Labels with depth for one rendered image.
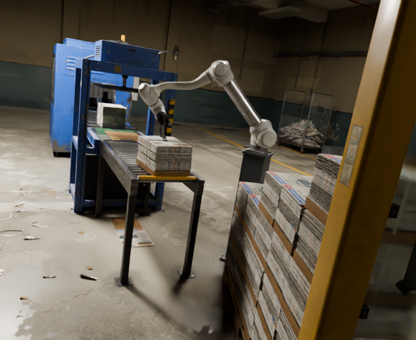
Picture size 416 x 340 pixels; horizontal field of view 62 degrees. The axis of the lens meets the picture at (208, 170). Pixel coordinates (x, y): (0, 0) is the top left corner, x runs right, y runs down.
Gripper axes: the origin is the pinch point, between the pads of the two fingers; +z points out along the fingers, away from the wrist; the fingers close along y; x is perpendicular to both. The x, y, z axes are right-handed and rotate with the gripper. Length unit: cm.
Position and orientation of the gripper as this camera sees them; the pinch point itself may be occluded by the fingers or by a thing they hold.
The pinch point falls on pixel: (167, 132)
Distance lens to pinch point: 258.1
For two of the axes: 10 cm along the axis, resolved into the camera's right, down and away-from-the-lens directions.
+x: -8.9, -0.2, -4.5
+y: -3.2, 7.3, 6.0
